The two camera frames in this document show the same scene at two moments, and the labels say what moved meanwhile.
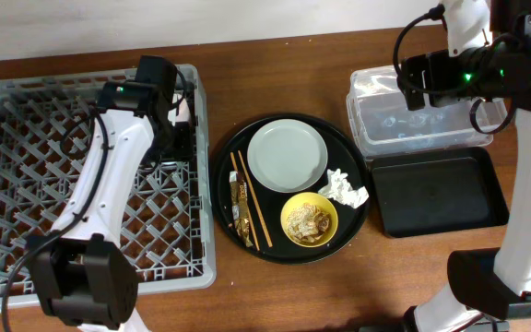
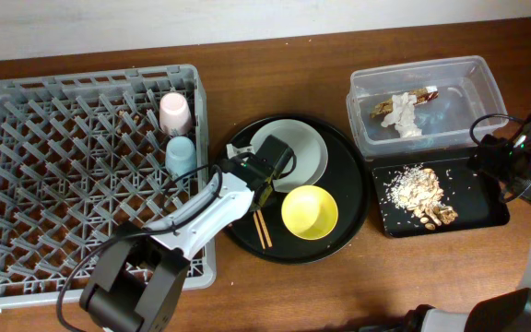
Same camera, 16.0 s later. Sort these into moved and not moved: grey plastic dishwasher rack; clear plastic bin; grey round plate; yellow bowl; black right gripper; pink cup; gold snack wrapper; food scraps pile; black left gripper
Moved: food scraps pile; yellow bowl; black right gripper; black left gripper; gold snack wrapper
Not moved: grey plastic dishwasher rack; grey round plate; clear plastic bin; pink cup
